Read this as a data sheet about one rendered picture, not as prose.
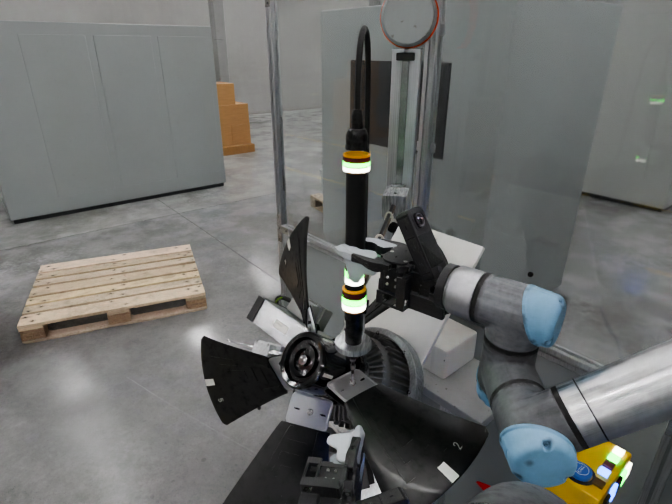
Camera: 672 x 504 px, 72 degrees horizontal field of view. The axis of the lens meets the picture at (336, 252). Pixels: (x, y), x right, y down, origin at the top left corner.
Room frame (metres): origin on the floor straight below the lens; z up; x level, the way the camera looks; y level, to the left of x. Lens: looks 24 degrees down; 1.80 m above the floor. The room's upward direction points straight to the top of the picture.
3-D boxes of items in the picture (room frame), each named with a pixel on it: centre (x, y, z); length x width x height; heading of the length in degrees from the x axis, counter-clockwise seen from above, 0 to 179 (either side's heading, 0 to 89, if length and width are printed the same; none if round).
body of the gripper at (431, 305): (0.65, -0.13, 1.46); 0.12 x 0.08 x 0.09; 51
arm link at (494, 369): (0.54, -0.25, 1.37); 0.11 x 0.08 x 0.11; 174
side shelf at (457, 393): (1.18, -0.37, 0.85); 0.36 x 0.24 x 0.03; 41
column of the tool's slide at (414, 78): (1.43, -0.20, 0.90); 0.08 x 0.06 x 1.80; 76
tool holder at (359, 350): (0.74, -0.03, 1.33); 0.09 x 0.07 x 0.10; 166
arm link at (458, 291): (0.61, -0.19, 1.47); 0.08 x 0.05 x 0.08; 141
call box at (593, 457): (0.65, -0.49, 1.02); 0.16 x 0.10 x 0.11; 131
